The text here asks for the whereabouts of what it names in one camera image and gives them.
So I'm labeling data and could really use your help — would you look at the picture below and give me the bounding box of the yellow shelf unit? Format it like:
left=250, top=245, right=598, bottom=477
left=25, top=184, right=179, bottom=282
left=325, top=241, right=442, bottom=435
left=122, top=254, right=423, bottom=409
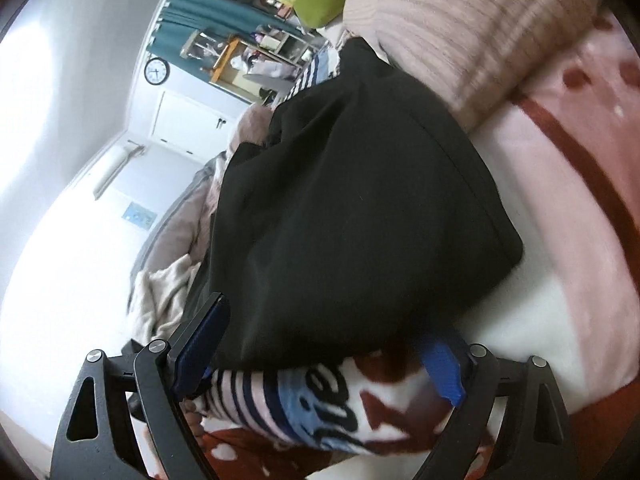
left=209, top=35, right=263, bottom=87

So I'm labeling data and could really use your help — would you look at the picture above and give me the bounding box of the black jacket with gold badge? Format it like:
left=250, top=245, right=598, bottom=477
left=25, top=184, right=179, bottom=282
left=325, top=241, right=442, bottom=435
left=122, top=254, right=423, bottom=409
left=206, top=37, right=524, bottom=372

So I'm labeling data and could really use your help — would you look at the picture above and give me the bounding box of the pink ribbed pillow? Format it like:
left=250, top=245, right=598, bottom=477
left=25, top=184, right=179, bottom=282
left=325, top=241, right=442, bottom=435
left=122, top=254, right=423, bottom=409
left=341, top=0, right=602, bottom=134

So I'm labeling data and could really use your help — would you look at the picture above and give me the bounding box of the teal curtain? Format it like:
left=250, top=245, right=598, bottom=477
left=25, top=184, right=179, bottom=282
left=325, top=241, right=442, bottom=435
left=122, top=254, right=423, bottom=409
left=149, top=0, right=303, bottom=70

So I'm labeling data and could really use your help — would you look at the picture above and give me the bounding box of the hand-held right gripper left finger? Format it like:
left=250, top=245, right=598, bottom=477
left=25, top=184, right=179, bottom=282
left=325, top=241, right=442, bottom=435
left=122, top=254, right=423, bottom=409
left=50, top=292, right=232, bottom=480

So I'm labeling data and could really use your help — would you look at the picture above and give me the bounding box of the white air conditioner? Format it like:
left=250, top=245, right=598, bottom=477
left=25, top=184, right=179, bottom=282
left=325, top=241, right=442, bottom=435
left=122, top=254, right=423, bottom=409
left=93, top=141, right=145, bottom=202

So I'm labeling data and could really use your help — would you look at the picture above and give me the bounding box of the white door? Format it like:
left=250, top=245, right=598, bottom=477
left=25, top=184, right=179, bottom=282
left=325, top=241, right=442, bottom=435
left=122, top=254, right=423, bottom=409
left=149, top=89, right=242, bottom=155

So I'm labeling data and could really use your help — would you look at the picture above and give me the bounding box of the black wall clock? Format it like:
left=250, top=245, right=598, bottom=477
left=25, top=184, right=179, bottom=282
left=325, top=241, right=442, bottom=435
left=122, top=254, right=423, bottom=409
left=143, top=57, right=171, bottom=86

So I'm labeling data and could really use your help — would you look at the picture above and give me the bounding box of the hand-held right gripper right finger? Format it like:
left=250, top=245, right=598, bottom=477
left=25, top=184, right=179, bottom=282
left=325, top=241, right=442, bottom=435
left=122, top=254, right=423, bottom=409
left=415, top=331, right=574, bottom=480

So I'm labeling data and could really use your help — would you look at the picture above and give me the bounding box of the beige fleece blanket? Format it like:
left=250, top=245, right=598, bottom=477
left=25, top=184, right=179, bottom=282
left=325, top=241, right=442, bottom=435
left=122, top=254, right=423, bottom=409
left=129, top=254, right=213, bottom=343

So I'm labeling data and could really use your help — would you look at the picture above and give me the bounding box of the blue wall poster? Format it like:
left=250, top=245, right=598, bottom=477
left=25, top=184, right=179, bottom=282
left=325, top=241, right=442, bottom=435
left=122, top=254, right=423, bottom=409
left=121, top=202, right=157, bottom=229

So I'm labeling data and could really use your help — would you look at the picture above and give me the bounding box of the grey and pink duvet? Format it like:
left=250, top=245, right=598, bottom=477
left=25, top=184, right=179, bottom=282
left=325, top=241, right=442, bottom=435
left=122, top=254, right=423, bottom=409
left=129, top=107, right=273, bottom=281

